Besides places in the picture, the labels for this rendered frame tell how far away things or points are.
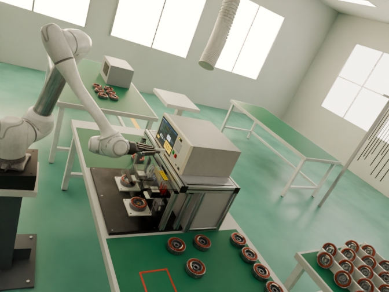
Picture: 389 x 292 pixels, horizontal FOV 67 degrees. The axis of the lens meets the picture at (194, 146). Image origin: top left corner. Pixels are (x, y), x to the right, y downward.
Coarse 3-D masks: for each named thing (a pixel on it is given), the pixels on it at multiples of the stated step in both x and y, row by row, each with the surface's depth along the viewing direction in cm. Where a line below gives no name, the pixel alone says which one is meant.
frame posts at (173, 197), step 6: (144, 138) 216; (138, 156) 222; (138, 162) 224; (150, 162) 229; (174, 192) 169; (174, 198) 170; (186, 198) 176; (168, 204) 173; (174, 204) 173; (186, 204) 179; (168, 210) 174; (180, 210) 181; (162, 216) 178; (168, 216) 176; (180, 216) 181; (162, 222) 177; (174, 222) 185; (180, 222) 184; (162, 228) 180; (174, 228) 184
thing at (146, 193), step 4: (144, 192) 188; (148, 192) 188; (152, 192) 184; (156, 192) 186; (160, 192) 187; (148, 196) 186; (152, 196) 186; (156, 196) 187; (160, 196) 189; (164, 196) 190; (168, 196) 192; (160, 200) 195
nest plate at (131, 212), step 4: (124, 200) 190; (128, 200) 191; (124, 204) 188; (128, 204) 188; (128, 208) 185; (148, 208) 192; (128, 212) 182; (132, 212) 183; (136, 212) 184; (140, 212) 185; (144, 212) 187; (148, 212) 188
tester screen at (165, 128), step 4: (164, 120) 198; (164, 124) 197; (168, 124) 192; (160, 128) 202; (164, 128) 196; (168, 128) 192; (160, 132) 201; (164, 132) 196; (168, 132) 191; (172, 132) 187; (164, 136) 195; (172, 136) 187; (176, 136) 182; (164, 140) 195; (164, 148) 194
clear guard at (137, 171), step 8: (128, 168) 176; (136, 168) 174; (144, 168) 178; (152, 168) 181; (160, 168) 185; (136, 176) 168; (144, 176) 170; (152, 176) 173; (160, 176) 176; (168, 176) 180; (128, 184) 166; (136, 184) 164; (144, 184) 163; (152, 184) 166; (160, 184) 169; (168, 184) 172; (136, 192) 159
